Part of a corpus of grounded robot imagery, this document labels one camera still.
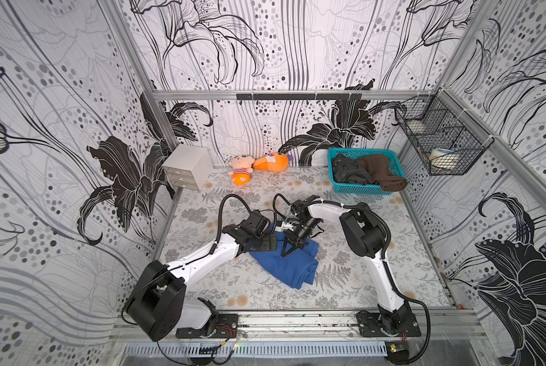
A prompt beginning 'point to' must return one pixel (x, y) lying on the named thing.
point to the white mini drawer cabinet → (191, 166)
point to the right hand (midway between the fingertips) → (288, 253)
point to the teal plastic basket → (345, 188)
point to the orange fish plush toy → (273, 162)
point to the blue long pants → (298, 268)
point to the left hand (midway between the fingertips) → (266, 247)
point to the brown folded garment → (380, 167)
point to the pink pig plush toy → (242, 165)
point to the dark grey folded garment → (346, 170)
